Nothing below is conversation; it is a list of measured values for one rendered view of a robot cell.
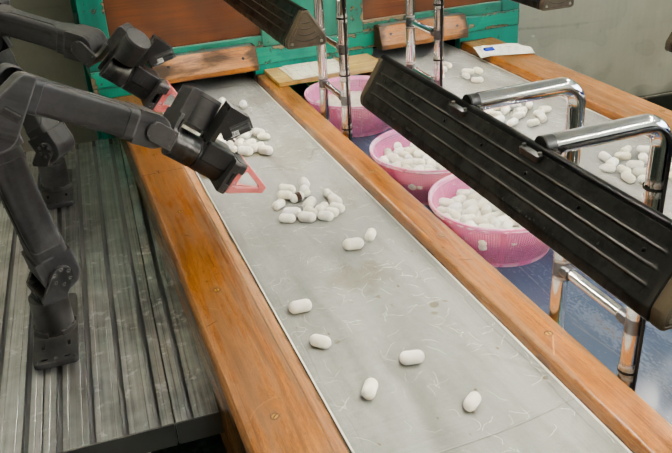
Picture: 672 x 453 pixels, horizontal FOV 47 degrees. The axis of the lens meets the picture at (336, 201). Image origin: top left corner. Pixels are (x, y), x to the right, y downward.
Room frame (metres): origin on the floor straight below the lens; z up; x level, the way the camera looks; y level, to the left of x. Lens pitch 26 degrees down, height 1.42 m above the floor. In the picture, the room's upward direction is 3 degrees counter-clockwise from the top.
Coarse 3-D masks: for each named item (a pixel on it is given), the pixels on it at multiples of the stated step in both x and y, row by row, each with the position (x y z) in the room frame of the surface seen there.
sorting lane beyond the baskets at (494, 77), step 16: (416, 64) 2.27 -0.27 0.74; (432, 64) 2.26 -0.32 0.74; (464, 64) 2.24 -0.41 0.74; (480, 64) 2.23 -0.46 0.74; (448, 80) 2.10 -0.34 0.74; (464, 80) 2.09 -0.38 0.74; (496, 80) 2.07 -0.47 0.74; (512, 80) 2.06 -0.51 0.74; (560, 96) 1.90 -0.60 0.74; (512, 112) 1.81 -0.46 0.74; (528, 112) 1.80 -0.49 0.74; (560, 112) 1.79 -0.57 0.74; (592, 112) 1.78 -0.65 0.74; (528, 128) 1.70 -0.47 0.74; (544, 128) 1.69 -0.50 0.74; (560, 128) 1.68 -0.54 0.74; (608, 144) 1.57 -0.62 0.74; (624, 144) 1.57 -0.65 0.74; (640, 144) 1.56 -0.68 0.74; (592, 160) 1.49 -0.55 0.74; (624, 160) 1.48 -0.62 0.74; (608, 176) 1.41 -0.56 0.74; (640, 192) 1.33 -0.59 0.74
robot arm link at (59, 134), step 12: (0, 36) 1.68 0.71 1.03; (0, 48) 1.68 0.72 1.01; (0, 60) 1.64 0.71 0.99; (12, 60) 1.67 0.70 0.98; (24, 120) 1.63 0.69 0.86; (36, 120) 1.62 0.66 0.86; (48, 120) 1.64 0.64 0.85; (36, 132) 1.62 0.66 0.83; (48, 132) 1.61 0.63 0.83; (60, 132) 1.64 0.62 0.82; (36, 144) 1.62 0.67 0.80; (60, 144) 1.62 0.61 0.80; (72, 144) 1.66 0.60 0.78; (60, 156) 1.62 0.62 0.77
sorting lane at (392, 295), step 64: (320, 192) 1.41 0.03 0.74; (256, 256) 1.17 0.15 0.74; (320, 256) 1.15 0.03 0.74; (384, 256) 1.14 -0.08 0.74; (320, 320) 0.96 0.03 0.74; (384, 320) 0.95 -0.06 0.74; (448, 320) 0.94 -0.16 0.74; (320, 384) 0.82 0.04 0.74; (384, 384) 0.81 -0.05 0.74; (448, 384) 0.80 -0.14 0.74; (512, 384) 0.79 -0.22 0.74; (384, 448) 0.69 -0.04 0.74; (448, 448) 0.69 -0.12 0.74; (512, 448) 0.68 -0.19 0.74; (576, 448) 0.67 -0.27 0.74
